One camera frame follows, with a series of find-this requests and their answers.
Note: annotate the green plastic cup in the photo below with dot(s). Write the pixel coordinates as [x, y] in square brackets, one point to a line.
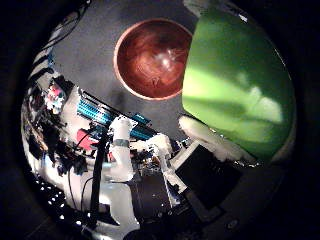
[240, 83]

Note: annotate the black tripod pole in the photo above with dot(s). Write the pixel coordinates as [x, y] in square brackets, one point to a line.
[97, 180]

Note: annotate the brown wooden bowl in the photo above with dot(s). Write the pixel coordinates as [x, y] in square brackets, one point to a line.
[153, 58]

